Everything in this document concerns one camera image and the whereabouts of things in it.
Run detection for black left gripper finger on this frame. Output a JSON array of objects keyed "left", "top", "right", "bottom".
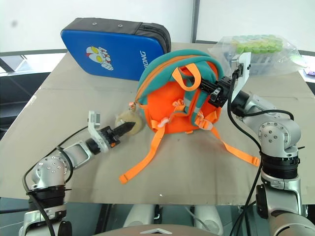
[
  {"left": 113, "top": 121, "right": 137, "bottom": 132},
  {"left": 115, "top": 123, "right": 137, "bottom": 136}
]

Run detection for beige plush pendant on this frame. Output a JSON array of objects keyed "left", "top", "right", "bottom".
[{"left": 114, "top": 110, "right": 145, "bottom": 136}]

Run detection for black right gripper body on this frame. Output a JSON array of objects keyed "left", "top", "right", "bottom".
[{"left": 208, "top": 75, "right": 235, "bottom": 108}]

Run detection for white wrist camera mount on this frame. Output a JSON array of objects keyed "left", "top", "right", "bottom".
[
  {"left": 87, "top": 110, "right": 109, "bottom": 152},
  {"left": 230, "top": 52, "right": 252, "bottom": 102}
]

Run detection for clear plastic bag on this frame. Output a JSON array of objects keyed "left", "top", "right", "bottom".
[{"left": 207, "top": 33, "right": 307, "bottom": 77}]

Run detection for green items in bag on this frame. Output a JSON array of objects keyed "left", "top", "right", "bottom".
[{"left": 231, "top": 34, "right": 284, "bottom": 55}]

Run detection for grey metal pole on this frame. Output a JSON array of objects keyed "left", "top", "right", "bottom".
[{"left": 190, "top": 0, "right": 200, "bottom": 43}]

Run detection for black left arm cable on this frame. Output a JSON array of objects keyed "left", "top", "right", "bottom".
[{"left": 22, "top": 126, "right": 89, "bottom": 236}]

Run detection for orange and teal backpack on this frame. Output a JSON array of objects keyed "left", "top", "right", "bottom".
[{"left": 119, "top": 49, "right": 261, "bottom": 184}]

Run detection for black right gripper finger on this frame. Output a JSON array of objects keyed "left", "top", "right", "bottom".
[
  {"left": 197, "top": 85, "right": 215, "bottom": 96},
  {"left": 199, "top": 79, "right": 219, "bottom": 90}
]

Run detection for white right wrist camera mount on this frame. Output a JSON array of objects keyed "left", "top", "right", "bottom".
[{"left": 230, "top": 52, "right": 252, "bottom": 102}]

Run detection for white rounded robot leg shell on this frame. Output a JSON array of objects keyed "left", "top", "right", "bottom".
[
  {"left": 193, "top": 205, "right": 224, "bottom": 236},
  {"left": 122, "top": 204, "right": 156, "bottom": 228}
]

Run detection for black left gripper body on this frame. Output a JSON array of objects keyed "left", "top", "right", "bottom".
[{"left": 100, "top": 126, "right": 122, "bottom": 148}]

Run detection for dark rounded robot torso top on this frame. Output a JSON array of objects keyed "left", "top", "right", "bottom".
[{"left": 92, "top": 223, "right": 223, "bottom": 236}]

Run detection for blue cartoon print backpack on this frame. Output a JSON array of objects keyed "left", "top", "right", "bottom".
[{"left": 61, "top": 17, "right": 172, "bottom": 81}]

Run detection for dark metal frame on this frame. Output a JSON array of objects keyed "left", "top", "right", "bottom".
[{"left": 0, "top": 48, "right": 67, "bottom": 109}]

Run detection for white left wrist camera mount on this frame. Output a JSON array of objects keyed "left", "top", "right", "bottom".
[{"left": 87, "top": 110, "right": 109, "bottom": 152}]

